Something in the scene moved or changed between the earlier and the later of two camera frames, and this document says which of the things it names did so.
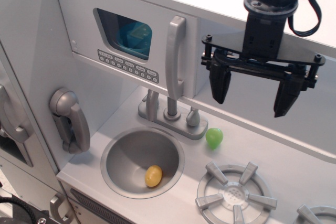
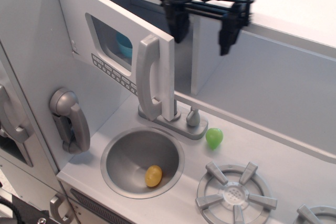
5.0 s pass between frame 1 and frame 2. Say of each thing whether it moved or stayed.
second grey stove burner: stayed
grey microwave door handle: moved
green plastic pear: stayed
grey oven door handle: stayed
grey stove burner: stayed
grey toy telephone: stayed
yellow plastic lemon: stayed
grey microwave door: moved
